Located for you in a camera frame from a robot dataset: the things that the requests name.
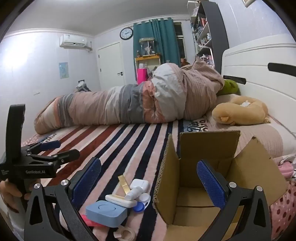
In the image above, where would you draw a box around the white and blue lens case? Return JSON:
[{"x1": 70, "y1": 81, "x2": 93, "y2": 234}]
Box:
[{"x1": 132, "y1": 193, "x2": 152, "y2": 213}]

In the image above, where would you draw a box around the yellow plush toy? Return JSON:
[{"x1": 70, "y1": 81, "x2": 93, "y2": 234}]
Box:
[{"x1": 211, "y1": 95, "x2": 271, "y2": 126}]

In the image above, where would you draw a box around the round wall clock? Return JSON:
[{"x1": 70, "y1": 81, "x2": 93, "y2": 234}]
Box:
[{"x1": 120, "y1": 27, "x2": 134, "y2": 40}]

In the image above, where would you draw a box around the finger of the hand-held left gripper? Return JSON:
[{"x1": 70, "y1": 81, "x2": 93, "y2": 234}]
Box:
[
  {"x1": 23, "y1": 149, "x2": 80, "y2": 164},
  {"x1": 22, "y1": 140, "x2": 62, "y2": 155}
]

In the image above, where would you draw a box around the small white bottle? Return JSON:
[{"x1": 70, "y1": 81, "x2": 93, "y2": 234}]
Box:
[{"x1": 125, "y1": 187, "x2": 145, "y2": 201}]

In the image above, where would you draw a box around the pink pillow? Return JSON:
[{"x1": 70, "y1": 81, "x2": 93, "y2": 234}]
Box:
[{"x1": 207, "y1": 94, "x2": 284, "y2": 160}]

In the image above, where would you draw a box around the white headboard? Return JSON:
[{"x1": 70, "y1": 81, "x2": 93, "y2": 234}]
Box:
[{"x1": 221, "y1": 35, "x2": 296, "y2": 121}]

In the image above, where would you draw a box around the tall dark shelf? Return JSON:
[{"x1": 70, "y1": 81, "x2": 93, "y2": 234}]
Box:
[{"x1": 187, "y1": 0, "x2": 229, "y2": 70}]

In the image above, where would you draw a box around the white earbuds case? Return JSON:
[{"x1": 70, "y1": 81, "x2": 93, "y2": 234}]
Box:
[{"x1": 130, "y1": 178, "x2": 149, "y2": 193}]

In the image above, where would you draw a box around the pink plastic packet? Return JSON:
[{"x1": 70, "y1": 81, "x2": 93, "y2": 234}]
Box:
[{"x1": 80, "y1": 214, "x2": 109, "y2": 229}]

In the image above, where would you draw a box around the striped plush blanket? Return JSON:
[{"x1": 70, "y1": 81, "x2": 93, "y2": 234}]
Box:
[{"x1": 21, "y1": 119, "x2": 185, "y2": 241}]

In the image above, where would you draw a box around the white door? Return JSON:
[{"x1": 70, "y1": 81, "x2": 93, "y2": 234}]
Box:
[{"x1": 97, "y1": 42, "x2": 126, "y2": 91}]

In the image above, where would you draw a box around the yellow cabinet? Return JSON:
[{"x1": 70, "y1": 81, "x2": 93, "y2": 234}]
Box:
[{"x1": 135, "y1": 55, "x2": 162, "y2": 70}]

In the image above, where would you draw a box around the glass display case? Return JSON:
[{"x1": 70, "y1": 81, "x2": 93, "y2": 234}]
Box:
[{"x1": 139, "y1": 38, "x2": 156, "y2": 57}]

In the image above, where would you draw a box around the green plush toy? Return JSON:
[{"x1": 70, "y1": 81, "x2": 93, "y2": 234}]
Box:
[{"x1": 217, "y1": 79, "x2": 240, "y2": 96}]

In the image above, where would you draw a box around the gold tube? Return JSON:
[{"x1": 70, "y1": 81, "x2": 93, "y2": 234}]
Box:
[{"x1": 117, "y1": 175, "x2": 130, "y2": 194}]

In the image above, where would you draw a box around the teal curtain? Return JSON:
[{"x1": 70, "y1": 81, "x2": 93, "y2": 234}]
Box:
[{"x1": 133, "y1": 18, "x2": 181, "y2": 66}]

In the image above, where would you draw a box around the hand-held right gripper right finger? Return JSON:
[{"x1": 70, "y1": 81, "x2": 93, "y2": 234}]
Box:
[{"x1": 196, "y1": 159, "x2": 271, "y2": 241}]

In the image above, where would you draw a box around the white air conditioner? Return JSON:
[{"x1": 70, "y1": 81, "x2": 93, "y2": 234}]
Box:
[{"x1": 59, "y1": 34, "x2": 93, "y2": 52}]

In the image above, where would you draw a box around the pink bag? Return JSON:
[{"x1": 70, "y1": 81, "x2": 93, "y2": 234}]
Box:
[{"x1": 136, "y1": 68, "x2": 149, "y2": 85}]

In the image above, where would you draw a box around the polka dot sheet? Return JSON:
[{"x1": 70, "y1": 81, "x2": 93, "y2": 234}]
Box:
[{"x1": 269, "y1": 183, "x2": 296, "y2": 239}]

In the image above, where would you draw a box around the pink and grey quilt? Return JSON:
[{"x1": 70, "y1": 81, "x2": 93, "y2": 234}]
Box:
[{"x1": 34, "y1": 57, "x2": 225, "y2": 135}]

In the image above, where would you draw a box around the pink cloth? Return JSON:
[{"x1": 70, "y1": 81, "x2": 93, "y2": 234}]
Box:
[{"x1": 277, "y1": 161, "x2": 295, "y2": 179}]

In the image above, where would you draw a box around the person's left hand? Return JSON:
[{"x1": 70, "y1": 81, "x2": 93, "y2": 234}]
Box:
[{"x1": 0, "y1": 179, "x2": 31, "y2": 212}]

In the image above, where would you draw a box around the brown cardboard box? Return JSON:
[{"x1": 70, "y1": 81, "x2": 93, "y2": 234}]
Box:
[{"x1": 153, "y1": 130, "x2": 288, "y2": 241}]

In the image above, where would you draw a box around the clear tape roll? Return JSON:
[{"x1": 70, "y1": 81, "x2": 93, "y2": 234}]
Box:
[{"x1": 114, "y1": 226, "x2": 137, "y2": 241}]

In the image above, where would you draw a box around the window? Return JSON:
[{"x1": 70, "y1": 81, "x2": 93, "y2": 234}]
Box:
[{"x1": 173, "y1": 22, "x2": 186, "y2": 65}]

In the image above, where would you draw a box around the blue wall poster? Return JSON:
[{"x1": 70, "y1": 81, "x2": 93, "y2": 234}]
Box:
[{"x1": 58, "y1": 62, "x2": 70, "y2": 79}]

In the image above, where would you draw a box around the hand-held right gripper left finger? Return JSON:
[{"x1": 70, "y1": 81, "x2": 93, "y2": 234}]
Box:
[{"x1": 24, "y1": 157, "x2": 102, "y2": 241}]

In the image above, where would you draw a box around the blue square case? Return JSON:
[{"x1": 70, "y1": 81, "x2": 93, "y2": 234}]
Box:
[{"x1": 85, "y1": 200, "x2": 128, "y2": 229}]

